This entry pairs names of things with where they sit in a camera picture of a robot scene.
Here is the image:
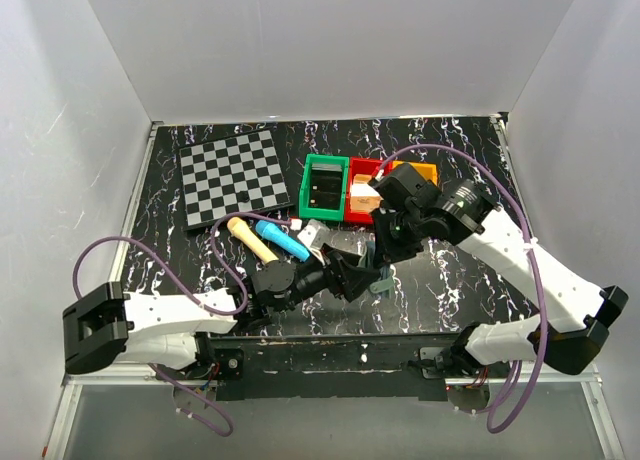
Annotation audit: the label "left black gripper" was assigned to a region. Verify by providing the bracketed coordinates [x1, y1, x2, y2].
[274, 243, 379, 314]

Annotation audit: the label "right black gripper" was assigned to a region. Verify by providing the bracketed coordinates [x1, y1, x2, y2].
[369, 207, 427, 269]

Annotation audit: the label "grey-green card holder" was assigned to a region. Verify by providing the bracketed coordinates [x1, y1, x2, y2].
[358, 240, 395, 295]

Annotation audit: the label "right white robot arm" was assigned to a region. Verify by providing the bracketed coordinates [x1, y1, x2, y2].
[369, 163, 629, 378]

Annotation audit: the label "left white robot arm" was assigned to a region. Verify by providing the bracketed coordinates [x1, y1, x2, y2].
[63, 249, 381, 380]

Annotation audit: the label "brown cards in red bin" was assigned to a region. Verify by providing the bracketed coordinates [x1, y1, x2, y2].
[349, 193, 381, 214]

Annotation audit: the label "black cards in green bin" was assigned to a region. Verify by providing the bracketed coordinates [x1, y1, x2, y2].
[309, 163, 343, 210]

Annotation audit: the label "orange plastic bin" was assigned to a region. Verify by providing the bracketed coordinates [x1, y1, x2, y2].
[410, 162, 438, 185]

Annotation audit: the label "red plastic bin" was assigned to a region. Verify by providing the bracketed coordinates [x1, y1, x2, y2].
[344, 157, 382, 225]

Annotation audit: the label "green plastic bin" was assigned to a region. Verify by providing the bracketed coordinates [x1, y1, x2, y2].
[298, 154, 349, 222]

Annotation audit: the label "blue plastic marker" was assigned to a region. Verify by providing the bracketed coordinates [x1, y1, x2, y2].
[256, 220, 311, 262]

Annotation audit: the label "black front base bar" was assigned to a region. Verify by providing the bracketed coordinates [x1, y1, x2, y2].
[154, 332, 506, 401]

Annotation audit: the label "black grey chessboard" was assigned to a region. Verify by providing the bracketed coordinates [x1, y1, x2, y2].
[179, 129, 292, 231]

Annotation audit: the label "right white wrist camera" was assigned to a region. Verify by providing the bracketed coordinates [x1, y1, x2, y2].
[350, 174, 378, 197]

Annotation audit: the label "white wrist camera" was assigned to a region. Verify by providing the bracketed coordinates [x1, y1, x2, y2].
[350, 174, 378, 197]
[297, 219, 331, 258]

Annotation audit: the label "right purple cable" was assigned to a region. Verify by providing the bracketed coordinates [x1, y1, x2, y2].
[372, 143, 551, 435]

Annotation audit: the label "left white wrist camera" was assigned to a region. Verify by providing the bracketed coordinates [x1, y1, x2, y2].
[297, 219, 331, 258]

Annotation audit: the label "cream wooden handle tool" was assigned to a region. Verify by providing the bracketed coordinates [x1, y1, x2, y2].
[227, 217, 279, 264]

